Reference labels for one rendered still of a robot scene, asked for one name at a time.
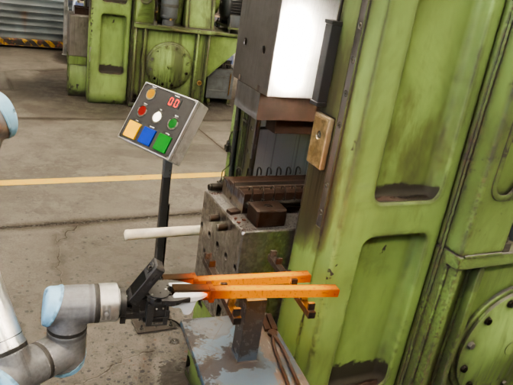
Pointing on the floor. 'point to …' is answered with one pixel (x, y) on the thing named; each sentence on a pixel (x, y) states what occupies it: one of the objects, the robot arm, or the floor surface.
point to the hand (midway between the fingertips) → (201, 289)
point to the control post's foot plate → (152, 327)
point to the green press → (151, 49)
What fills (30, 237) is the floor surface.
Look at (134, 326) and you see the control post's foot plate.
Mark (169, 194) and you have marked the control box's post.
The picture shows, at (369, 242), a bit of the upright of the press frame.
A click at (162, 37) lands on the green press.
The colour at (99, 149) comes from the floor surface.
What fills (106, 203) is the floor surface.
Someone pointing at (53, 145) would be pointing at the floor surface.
